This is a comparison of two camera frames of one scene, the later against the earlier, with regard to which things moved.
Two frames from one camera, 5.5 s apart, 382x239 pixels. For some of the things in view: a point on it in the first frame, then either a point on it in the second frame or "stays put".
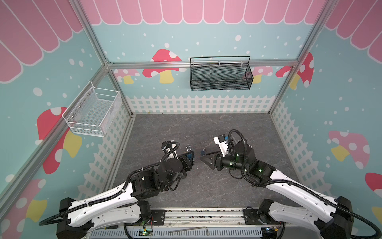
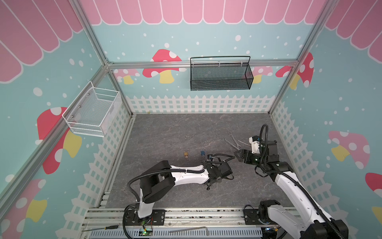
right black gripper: x=217 y=161 → x=244 y=154
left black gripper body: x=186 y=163 → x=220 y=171
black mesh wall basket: x=223 y=73 stays put
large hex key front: x=191 y=228 stays put
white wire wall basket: x=93 y=111 stays put
